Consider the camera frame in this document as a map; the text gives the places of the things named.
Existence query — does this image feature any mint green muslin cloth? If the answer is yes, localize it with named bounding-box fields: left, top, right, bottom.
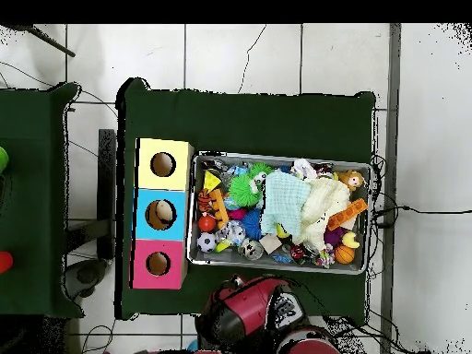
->
left=259, top=171, right=313, bottom=239

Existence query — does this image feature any wooden box with three holes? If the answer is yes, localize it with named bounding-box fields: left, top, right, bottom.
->
left=131, top=136, right=195, bottom=291

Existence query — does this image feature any shallow clear mesh bin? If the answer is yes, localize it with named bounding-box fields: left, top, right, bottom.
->
left=189, top=152, right=372, bottom=276

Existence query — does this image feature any large green spiky ball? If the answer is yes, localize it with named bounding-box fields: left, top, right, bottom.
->
left=228, top=175, right=264, bottom=209

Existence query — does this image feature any orange toy block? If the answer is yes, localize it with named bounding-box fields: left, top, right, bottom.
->
left=209, top=188, right=230, bottom=231

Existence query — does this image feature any yellow cheese wedge toy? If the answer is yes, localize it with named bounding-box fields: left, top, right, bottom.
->
left=202, top=170, right=222, bottom=195

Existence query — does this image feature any orange tiger plush toy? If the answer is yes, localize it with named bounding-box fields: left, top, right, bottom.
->
left=195, top=190, right=216, bottom=215

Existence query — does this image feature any blue spiky rubber ball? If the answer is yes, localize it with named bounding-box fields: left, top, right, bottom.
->
left=242, top=209, right=266, bottom=241

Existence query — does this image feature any small green spiky ball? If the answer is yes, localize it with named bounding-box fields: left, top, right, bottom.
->
left=248, top=162, right=273, bottom=182

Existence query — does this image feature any small red ball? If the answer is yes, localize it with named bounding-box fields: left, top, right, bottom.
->
left=197, top=214, right=218, bottom=233

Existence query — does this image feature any small soccer ball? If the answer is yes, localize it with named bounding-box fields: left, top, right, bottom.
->
left=196, top=231, right=218, bottom=254

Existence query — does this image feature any cream muslin cloth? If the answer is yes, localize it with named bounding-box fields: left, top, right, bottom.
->
left=298, top=176, right=352, bottom=254

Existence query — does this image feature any orange plastic toy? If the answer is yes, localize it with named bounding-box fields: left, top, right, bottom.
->
left=327, top=197, right=369, bottom=232

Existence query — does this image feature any small brown plush doll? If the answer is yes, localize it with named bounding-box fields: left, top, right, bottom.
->
left=337, top=169, right=367, bottom=193

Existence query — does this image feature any small orange basketball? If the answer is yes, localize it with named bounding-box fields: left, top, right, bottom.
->
left=335, top=244, right=356, bottom=266

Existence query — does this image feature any green cloth side table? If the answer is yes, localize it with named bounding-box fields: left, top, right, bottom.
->
left=0, top=82, right=81, bottom=318

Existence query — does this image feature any small red round object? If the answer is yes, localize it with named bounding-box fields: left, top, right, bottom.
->
left=0, top=250, right=15, bottom=274

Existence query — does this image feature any black cable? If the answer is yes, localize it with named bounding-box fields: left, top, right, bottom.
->
left=371, top=205, right=472, bottom=224

